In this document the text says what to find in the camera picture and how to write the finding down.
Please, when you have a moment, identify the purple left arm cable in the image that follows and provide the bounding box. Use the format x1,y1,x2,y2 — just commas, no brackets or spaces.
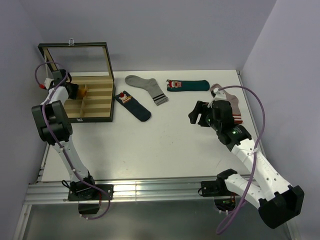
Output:
34,61,112,221

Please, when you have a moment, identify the aluminium rail frame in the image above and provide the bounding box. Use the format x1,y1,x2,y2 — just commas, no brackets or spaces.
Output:
12,69,296,240

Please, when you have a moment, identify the mustard yellow sock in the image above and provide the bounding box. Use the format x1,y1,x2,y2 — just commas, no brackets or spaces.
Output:
76,85,88,99

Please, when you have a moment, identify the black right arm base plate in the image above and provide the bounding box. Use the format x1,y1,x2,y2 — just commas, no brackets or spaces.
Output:
198,180,225,197

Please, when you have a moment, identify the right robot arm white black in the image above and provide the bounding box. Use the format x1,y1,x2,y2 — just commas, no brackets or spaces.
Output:
188,100,305,229

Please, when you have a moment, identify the grey striped sock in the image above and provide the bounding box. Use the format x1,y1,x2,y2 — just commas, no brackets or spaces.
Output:
124,75,169,106

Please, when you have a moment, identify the black compartment box beige lining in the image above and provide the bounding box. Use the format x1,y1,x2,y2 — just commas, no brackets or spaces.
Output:
38,39,116,123

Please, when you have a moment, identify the navy santa sock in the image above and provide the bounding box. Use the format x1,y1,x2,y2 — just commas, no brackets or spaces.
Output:
114,90,152,122

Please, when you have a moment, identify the dark green reindeer sock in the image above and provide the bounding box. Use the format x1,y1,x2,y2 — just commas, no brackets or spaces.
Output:
166,79,210,92

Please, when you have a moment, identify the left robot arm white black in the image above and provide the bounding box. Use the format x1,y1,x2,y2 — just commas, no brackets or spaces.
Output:
31,69,98,200

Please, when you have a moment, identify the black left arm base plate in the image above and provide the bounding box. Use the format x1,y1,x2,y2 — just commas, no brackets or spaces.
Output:
67,184,114,202

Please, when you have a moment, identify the taupe sock red cuff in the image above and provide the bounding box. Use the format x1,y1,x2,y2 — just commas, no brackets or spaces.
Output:
210,83,243,124

